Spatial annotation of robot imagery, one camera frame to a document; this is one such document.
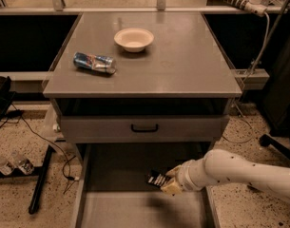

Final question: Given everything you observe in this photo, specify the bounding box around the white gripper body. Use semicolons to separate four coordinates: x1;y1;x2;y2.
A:
176;160;203;191

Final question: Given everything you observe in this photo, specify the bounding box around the white power strip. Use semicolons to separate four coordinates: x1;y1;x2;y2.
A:
223;0;267;17

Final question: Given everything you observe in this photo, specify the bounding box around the dark chocolate rxbar wrapper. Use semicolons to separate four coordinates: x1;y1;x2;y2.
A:
146;170;170;187

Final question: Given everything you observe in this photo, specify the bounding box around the black floor cable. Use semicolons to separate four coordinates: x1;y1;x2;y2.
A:
0;102;81;195

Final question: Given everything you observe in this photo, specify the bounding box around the white paper bowl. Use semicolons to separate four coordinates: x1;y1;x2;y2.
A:
114;28;154;52

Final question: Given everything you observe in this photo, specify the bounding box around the closed grey top drawer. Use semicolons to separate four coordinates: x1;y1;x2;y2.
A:
60;116;229;143

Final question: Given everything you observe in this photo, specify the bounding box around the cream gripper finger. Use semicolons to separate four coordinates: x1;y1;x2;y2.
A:
161;178;183;196
165;164;182;178

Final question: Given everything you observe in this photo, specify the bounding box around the open grey middle drawer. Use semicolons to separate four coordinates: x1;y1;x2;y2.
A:
69;142;221;228

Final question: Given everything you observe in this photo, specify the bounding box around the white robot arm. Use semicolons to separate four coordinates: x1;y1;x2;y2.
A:
161;149;290;204

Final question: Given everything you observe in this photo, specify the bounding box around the clear water bottle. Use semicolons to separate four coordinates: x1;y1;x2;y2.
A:
0;156;14;176
11;151;34;175

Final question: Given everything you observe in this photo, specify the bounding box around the blue silver energy drink can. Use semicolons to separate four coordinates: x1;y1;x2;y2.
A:
73;52;116;74

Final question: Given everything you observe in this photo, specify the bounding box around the left clear water bottle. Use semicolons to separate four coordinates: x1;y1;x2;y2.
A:
0;156;14;176

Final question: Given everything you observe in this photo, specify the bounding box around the grey drawer cabinet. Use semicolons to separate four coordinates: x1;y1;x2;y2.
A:
42;10;243;228

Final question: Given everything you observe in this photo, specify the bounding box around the right clear water bottle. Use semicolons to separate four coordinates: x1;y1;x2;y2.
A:
11;151;34;175

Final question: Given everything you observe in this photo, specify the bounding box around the black floor stand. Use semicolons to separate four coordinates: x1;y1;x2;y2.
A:
0;145;55;215

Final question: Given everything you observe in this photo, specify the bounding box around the white thin floor cable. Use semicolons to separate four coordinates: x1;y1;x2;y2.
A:
222;98;257;144

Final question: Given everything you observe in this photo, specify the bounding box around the black office chair base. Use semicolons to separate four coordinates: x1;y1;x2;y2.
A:
259;134;290;160

